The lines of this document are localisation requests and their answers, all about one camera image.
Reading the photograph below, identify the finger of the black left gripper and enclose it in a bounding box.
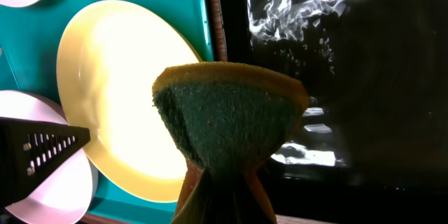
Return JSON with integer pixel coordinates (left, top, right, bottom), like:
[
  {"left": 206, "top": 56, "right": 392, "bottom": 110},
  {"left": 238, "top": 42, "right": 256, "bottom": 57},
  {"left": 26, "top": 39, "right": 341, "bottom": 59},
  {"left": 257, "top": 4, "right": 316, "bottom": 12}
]
[{"left": 1, "top": 117, "right": 90, "bottom": 207}]

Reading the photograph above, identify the yellow plate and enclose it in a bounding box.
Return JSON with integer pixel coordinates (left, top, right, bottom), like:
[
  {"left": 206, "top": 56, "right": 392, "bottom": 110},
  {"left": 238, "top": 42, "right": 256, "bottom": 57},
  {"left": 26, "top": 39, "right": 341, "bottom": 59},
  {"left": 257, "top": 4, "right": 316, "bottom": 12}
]
[{"left": 57, "top": 0, "right": 200, "bottom": 202}]

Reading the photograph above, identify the yellow green sponge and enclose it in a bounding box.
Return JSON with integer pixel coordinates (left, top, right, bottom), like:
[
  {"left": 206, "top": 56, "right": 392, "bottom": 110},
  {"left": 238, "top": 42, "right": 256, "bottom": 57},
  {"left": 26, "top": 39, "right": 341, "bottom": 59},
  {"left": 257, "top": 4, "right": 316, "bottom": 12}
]
[{"left": 152, "top": 62, "right": 309, "bottom": 224}]

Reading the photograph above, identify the teal plastic tray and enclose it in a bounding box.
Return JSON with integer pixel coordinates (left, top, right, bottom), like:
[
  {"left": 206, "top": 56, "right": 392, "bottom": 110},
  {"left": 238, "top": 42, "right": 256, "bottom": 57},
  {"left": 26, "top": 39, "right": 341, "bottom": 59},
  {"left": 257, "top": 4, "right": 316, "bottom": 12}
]
[{"left": 0, "top": 0, "right": 215, "bottom": 224}]

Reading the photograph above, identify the black water tray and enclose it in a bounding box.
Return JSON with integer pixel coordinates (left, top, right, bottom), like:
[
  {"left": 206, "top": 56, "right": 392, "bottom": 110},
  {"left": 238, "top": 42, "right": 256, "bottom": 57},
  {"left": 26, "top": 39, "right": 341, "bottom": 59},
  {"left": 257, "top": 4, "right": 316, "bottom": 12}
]
[{"left": 220, "top": 0, "right": 447, "bottom": 223}]

